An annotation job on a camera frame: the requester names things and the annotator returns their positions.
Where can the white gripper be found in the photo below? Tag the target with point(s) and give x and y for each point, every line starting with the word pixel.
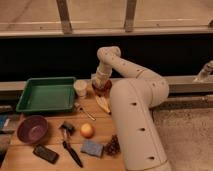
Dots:
pixel 100 78

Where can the red bowl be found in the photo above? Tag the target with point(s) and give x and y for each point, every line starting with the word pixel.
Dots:
pixel 102 91

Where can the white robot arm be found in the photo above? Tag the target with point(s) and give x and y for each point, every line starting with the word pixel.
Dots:
pixel 133 90

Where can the purple bowl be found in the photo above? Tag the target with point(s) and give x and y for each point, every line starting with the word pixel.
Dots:
pixel 32 129

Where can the white paper cup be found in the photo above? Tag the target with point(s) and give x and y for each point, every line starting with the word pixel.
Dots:
pixel 80 87

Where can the metal spoon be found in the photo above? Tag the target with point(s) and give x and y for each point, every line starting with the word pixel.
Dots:
pixel 80 108

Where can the green plastic tray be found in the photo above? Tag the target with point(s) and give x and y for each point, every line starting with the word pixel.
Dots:
pixel 43 95

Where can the yellow apple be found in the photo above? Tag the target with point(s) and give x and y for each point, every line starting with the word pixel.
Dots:
pixel 87 130

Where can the blue sponge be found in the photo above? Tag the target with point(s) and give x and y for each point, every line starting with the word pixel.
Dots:
pixel 92 148

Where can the brown pine cone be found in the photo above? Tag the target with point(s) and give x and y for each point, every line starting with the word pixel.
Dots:
pixel 112 148

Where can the black rectangular phone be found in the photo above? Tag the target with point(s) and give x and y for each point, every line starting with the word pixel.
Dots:
pixel 46 153

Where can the blue object at edge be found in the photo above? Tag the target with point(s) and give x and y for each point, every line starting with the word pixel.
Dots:
pixel 3 121

